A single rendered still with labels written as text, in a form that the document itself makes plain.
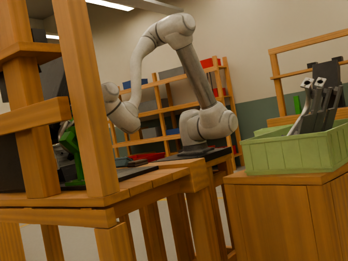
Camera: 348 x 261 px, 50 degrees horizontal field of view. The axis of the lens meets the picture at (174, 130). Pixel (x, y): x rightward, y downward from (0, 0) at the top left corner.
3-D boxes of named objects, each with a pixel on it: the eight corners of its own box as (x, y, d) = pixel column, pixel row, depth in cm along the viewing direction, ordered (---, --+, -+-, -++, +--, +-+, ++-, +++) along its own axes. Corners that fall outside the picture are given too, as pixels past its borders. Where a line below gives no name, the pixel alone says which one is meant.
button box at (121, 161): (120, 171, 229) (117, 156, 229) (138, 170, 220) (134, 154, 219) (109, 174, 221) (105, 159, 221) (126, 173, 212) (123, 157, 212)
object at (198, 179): (45, 192, 283) (41, 173, 282) (209, 186, 190) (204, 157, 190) (28, 197, 272) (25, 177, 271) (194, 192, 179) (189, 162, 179)
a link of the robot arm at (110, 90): (82, 100, 177) (101, 119, 182) (101, 86, 168) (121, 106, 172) (92, 88, 185) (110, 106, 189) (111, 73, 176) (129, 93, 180)
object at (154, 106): (234, 171, 694) (214, 55, 689) (118, 179, 866) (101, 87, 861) (245, 165, 739) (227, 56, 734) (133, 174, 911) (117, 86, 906)
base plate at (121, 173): (40, 178, 259) (40, 175, 259) (159, 169, 191) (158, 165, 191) (-21, 194, 226) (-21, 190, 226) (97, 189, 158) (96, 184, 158)
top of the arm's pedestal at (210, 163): (191, 162, 257) (190, 156, 257) (232, 158, 237) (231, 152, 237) (163, 172, 232) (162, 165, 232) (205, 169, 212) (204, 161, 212)
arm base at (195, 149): (187, 152, 249) (186, 144, 249) (215, 148, 236) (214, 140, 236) (171, 157, 235) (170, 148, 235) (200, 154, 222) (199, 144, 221)
